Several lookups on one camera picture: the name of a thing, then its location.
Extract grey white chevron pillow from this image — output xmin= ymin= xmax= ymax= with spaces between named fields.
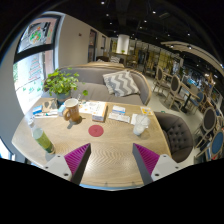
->
xmin=102 ymin=70 xmax=141 ymax=98

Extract dark grey tufted armchair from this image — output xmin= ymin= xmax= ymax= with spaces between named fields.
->
xmin=153 ymin=110 xmax=195 ymax=164

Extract flat round red coaster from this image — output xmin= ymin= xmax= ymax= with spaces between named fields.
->
xmin=88 ymin=124 xmax=105 ymax=138

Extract yellow-brown ceramic mug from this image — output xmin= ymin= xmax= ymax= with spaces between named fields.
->
xmin=62 ymin=98 xmax=82 ymax=124

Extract flat blue white box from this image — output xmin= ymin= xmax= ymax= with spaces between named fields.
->
xmin=32 ymin=105 xmax=44 ymax=116

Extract clear plastic cup with straw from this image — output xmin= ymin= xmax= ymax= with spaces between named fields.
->
xmin=132 ymin=113 xmax=152 ymax=137

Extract yellow square card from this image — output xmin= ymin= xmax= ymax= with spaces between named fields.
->
xmin=139 ymin=106 xmax=155 ymax=117

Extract green-labelled clear drink bottle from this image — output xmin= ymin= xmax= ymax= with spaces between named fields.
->
xmin=27 ymin=119 xmax=56 ymax=155

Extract blue white card packet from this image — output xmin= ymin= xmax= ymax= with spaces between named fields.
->
xmin=111 ymin=105 xmax=127 ymax=115

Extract white tube with green cap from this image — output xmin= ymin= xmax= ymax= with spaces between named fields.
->
xmin=33 ymin=111 xmax=60 ymax=120

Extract white paper napkin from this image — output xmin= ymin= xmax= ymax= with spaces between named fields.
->
xmin=130 ymin=113 xmax=148 ymax=126

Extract grey curved sofa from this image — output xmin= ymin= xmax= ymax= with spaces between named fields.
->
xmin=41 ymin=61 xmax=153 ymax=107

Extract white orange carton box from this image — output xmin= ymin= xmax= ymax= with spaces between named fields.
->
xmin=91 ymin=101 xmax=109 ymax=123

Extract brown paper card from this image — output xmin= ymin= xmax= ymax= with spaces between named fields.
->
xmin=41 ymin=98 xmax=59 ymax=113

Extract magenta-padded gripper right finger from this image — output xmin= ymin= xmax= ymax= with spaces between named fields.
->
xmin=132 ymin=142 xmax=184 ymax=186

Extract group of ceiling spotlights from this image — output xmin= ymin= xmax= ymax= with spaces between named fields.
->
xmin=99 ymin=0 xmax=221 ymax=51

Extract green potted plant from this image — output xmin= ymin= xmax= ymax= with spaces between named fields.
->
xmin=43 ymin=68 xmax=90 ymax=105

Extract group of oval-back chairs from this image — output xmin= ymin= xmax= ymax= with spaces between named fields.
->
xmin=152 ymin=64 xmax=224 ymax=162

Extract white printed leaflet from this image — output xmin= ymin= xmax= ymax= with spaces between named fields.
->
xmin=107 ymin=112 xmax=132 ymax=124

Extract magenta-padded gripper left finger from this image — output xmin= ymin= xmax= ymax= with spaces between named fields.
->
xmin=42 ymin=142 xmax=92 ymax=186

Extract small light-blue box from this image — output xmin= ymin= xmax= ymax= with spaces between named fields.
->
xmin=57 ymin=103 xmax=67 ymax=117

